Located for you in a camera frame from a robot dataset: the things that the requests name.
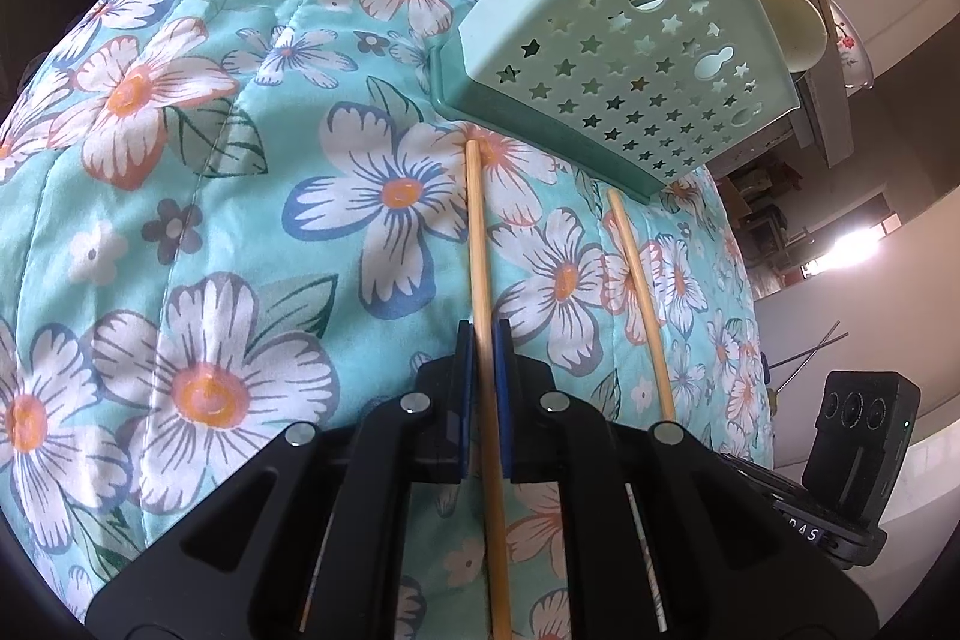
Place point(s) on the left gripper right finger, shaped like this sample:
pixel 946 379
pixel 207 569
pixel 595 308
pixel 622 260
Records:
pixel 663 538

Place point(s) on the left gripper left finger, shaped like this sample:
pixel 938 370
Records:
pixel 307 539

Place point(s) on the white floral bowl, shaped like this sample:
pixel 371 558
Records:
pixel 855 61

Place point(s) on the floral quilted cloth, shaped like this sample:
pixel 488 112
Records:
pixel 220 217

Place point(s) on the pale green rice paddle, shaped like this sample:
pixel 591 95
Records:
pixel 800 31

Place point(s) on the mint green utensil holder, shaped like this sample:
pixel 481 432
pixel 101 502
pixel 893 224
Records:
pixel 635 92

